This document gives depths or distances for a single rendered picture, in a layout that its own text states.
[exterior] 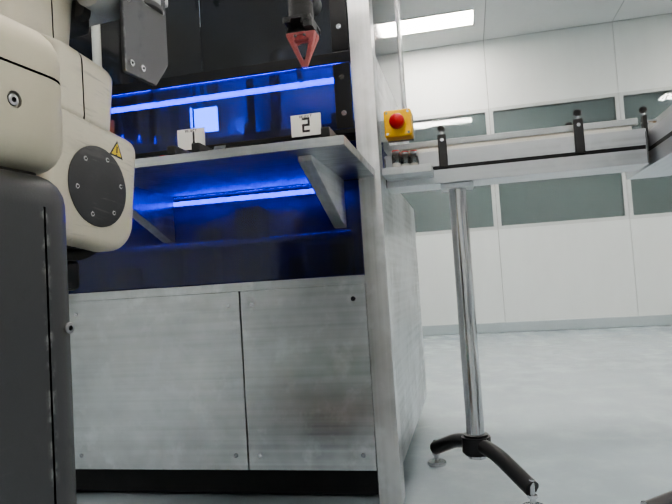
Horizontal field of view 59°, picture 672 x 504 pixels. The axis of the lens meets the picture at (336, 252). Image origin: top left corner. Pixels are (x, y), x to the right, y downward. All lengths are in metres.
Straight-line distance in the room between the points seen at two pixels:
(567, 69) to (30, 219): 6.23
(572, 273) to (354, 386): 4.78
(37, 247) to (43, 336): 0.07
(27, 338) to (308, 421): 1.23
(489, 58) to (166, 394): 5.36
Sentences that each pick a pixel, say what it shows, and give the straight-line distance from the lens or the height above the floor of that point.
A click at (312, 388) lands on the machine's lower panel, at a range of 1.65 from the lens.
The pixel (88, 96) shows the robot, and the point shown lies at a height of 0.84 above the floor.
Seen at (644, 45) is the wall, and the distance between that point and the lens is 6.76.
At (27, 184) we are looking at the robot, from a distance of 0.52.
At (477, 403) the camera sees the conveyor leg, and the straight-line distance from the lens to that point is 1.75.
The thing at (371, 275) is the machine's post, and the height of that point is 0.60.
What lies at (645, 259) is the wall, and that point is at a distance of 6.38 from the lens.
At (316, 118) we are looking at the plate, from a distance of 1.67.
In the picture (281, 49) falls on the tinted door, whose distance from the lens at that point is 1.77.
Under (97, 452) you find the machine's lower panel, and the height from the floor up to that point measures 0.14.
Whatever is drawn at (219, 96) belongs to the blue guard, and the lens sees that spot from 1.78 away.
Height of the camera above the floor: 0.58
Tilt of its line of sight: 3 degrees up
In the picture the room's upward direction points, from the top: 4 degrees counter-clockwise
